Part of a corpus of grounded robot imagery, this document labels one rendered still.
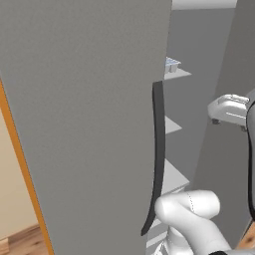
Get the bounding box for orange cabinet side panel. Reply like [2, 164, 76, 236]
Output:
[0, 79, 56, 255]

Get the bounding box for grey freezer door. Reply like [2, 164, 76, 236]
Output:
[0, 0, 173, 255]

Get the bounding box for pale blue ice cube tray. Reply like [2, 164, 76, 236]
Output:
[164, 56, 182, 75]

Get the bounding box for white freezer shelf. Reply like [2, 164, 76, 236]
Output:
[163, 67, 193, 82]
[160, 158, 191, 197]
[164, 116, 183, 135]

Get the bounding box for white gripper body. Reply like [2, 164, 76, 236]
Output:
[207, 93, 251, 128]

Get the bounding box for grey fridge freezer cabinet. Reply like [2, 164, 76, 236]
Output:
[144, 0, 255, 255]

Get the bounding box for black curved door handle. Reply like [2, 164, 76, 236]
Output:
[139, 80, 166, 237]

